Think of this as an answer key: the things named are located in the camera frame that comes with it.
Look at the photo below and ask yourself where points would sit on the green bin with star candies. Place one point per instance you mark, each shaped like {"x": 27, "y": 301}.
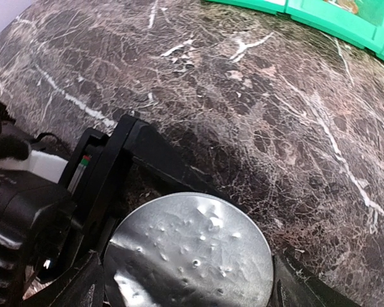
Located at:
{"x": 267, "y": 6}

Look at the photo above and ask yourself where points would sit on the clear round plastic lid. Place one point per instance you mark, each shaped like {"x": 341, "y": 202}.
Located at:
{"x": 188, "y": 249}

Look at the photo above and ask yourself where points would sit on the green bin with lollipops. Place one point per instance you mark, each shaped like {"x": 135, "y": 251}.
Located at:
{"x": 361, "y": 25}

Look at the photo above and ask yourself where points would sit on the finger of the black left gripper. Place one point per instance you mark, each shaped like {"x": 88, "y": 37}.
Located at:
{"x": 153, "y": 153}

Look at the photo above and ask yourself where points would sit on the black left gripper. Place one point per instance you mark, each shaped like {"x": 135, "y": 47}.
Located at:
{"x": 46, "y": 226}

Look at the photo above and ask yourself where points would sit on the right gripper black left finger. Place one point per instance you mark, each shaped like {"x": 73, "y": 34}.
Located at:
{"x": 80, "y": 285}

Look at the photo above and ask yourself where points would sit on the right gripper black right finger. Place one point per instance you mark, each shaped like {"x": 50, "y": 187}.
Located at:
{"x": 295, "y": 285}

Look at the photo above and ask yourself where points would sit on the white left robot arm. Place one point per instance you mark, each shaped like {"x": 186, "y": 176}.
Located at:
{"x": 19, "y": 151}

